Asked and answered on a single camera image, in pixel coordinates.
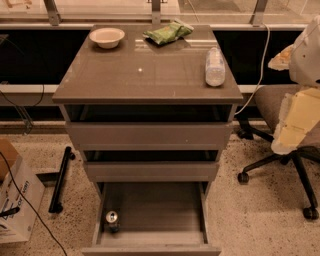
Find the open bottom drawer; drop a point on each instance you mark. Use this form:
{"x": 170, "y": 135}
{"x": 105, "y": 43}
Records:
{"x": 155, "y": 219}

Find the grey office chair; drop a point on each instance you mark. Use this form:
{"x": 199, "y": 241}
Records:
{"x": 268, "y": 100}

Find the cardboard box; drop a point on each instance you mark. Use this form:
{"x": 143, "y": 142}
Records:
{"x": 18, "y": 185}

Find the black metal bar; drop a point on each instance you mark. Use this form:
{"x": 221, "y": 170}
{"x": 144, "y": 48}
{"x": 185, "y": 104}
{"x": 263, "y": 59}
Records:
{"x": 56, "y": 205}

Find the grey drawer cabinet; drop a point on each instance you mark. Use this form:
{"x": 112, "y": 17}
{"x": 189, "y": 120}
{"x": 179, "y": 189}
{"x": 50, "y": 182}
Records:
{"x": 137, "y": 72}

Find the metal window railing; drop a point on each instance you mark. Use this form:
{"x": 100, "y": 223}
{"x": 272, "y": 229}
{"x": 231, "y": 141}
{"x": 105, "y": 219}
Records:
{"x": 218, "y": 14}

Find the green snack bag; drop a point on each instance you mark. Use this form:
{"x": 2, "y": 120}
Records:
{"x": 170, "y": 33}

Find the white bowl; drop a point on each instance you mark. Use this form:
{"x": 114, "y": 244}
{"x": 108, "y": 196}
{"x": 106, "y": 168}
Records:
{"x": 107, "y": 38}

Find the redbull can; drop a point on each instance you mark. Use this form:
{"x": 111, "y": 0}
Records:
{"x": 112, "y": 219}

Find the top drawer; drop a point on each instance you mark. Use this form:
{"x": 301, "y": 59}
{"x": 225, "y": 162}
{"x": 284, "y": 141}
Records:
{"x": 148, "y": 127}

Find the middle drawer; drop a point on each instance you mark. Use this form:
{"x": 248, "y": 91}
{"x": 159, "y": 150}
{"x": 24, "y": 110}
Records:
{"x": 151, "y": 166}

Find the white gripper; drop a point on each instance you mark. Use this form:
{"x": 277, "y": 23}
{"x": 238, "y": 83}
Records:
{"x": 307, "y": 58}

